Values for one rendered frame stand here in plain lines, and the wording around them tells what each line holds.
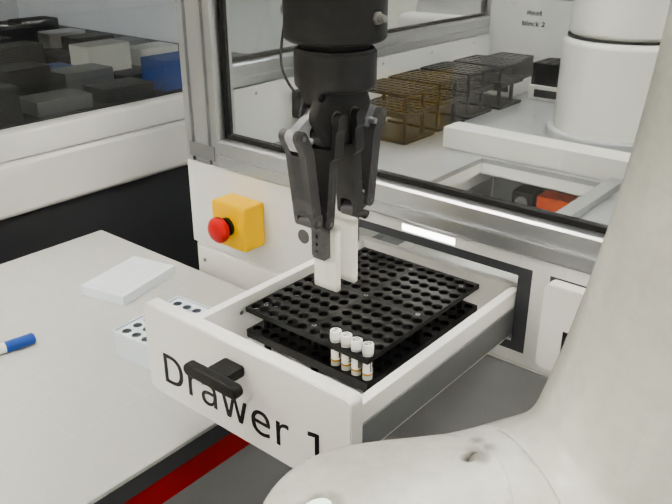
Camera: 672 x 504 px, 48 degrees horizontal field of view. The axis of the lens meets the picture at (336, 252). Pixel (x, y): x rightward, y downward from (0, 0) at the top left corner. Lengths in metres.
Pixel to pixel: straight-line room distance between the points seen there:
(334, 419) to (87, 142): 1.00
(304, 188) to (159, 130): 0.99
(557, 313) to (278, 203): 0.45
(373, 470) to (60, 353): 0.74
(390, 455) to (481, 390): 0.59
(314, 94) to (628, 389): 0.38
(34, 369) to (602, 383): 0.82
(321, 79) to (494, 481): 0.38
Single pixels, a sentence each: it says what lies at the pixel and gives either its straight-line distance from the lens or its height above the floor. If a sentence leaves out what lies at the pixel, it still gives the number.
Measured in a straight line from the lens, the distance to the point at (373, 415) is 0.73.
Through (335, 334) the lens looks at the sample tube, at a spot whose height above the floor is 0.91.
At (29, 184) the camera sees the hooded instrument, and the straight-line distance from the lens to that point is 1.50.
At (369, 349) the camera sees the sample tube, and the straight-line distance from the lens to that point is 0.77.
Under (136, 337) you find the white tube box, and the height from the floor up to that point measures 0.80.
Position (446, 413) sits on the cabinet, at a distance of 1.07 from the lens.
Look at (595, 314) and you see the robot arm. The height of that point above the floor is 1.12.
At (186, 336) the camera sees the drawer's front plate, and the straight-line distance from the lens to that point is 0.80.
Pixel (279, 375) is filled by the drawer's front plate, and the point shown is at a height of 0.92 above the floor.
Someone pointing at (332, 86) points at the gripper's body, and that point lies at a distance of 0.66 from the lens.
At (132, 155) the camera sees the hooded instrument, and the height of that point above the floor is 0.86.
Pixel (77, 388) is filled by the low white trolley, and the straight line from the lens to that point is 1.03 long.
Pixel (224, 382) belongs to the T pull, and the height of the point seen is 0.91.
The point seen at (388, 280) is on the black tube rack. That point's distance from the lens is 0.93.
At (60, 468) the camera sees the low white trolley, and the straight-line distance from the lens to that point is 0.90.
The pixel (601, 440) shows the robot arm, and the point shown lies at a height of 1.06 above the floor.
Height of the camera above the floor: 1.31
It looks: 24 degrees down
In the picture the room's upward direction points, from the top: straight up
